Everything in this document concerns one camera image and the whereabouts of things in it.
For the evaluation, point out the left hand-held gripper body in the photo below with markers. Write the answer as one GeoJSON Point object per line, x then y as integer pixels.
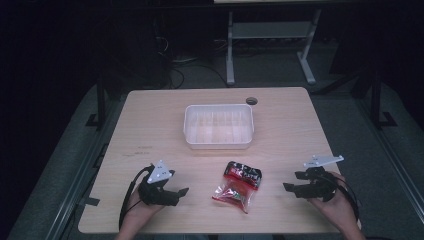
{"type": "Point", "coordinates": [156, 195]}

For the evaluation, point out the round grey table grommet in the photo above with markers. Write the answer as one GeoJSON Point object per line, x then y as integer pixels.
{"type": "Point", "coordinates": [251, 100]}

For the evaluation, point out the black table edge bracket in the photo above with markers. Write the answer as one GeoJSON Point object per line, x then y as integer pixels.
{"type": "Point", "coordinates": [91, 201]}

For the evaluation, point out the clear plastic container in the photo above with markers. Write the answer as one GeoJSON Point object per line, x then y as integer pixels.
{"type": "Point", "coordinates": [218, 126]}

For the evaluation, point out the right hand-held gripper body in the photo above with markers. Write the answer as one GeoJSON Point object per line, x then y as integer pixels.
{"type": "Point", "coordinates": [318, 190]}

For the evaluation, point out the red and black snack packet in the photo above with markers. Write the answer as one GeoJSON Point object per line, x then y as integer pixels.
{"type": "Point", "coordinates": [241, 181]}

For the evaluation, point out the person's right hand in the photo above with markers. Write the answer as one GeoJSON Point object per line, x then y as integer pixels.
{"type": "Point", "coordinates": [341, 208]}

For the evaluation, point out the black metal stand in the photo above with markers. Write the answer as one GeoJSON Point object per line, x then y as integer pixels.
{"type": "Point", "coordinates": [100, 100]}
{"type": "Point", "coordinates": [376, 100]}

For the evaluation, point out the person's left hand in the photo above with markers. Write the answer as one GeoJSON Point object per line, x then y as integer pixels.
{"type": "Point", "coordinates": [140, 211]}

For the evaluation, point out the white metal stand frame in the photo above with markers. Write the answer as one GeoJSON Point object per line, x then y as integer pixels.
{"type": "Point", "coordinates": [270, 30]}

